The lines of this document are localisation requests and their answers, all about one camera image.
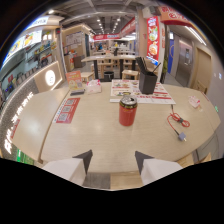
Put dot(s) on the pink tissue pack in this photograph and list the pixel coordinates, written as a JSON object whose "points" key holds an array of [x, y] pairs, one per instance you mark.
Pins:
{"points": [[93, 86]]}

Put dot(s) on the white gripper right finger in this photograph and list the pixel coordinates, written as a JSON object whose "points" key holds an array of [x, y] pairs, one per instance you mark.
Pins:
{"points": [[156, 170]]}

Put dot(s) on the small pink packet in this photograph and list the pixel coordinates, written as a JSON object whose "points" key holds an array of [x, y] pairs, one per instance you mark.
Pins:
{"points": [[194, 101]]}

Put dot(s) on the wooden dining table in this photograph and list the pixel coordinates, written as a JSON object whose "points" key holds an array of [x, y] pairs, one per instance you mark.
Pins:
{"points": [[110, 60]]}

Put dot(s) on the black chopstick holder box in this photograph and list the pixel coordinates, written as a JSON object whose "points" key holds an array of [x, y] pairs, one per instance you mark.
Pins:
{"points": [[147, 81]]}

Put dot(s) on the red QR code sticker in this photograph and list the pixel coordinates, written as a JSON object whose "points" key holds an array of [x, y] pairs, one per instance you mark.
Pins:
{"points": [[66, 110]]}

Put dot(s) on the laminated picture menu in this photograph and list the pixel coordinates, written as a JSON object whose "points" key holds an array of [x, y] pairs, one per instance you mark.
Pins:
{"points": [[140, 91]]}

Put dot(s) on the orange table sign stand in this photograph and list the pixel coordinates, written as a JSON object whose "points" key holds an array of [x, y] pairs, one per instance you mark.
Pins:
{"points": [[74, 81]]}

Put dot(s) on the black trash bin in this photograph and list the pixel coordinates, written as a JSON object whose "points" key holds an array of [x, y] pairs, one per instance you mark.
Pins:
{"points": [[108, 75]]}

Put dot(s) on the red food poster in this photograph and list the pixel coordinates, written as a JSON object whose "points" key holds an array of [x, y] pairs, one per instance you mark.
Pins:
{"points": [[153, 40]]}

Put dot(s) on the grey Anker adapter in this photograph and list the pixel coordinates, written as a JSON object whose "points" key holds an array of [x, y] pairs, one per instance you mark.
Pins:
{"points": [[182, 136]]}

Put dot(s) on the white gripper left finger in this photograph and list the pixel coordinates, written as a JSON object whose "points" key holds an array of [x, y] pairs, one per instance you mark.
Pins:
{"points": [[68, 168]]}

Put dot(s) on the wooden stool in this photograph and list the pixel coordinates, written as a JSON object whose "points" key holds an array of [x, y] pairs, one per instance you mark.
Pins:
{"points": [[87, 76], [130, 74]]}

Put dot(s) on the red drink can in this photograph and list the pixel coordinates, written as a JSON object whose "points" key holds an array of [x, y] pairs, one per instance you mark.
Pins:
{"points": [[128, 111]]}

